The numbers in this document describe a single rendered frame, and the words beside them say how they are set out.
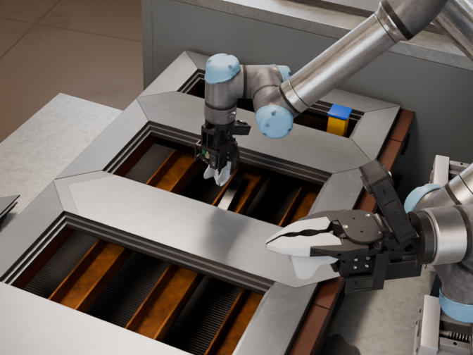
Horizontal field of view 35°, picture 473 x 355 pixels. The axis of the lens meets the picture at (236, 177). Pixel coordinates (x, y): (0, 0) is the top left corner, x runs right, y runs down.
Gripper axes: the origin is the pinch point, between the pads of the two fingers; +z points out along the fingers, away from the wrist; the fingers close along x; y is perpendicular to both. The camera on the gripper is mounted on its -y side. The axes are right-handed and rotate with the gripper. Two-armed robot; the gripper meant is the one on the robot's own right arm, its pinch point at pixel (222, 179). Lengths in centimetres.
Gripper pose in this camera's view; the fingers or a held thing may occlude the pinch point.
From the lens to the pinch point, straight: 190.9
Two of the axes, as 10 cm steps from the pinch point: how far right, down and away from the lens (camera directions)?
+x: 8.3, 3.7, -4.1
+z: -0.5, 7.8, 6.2
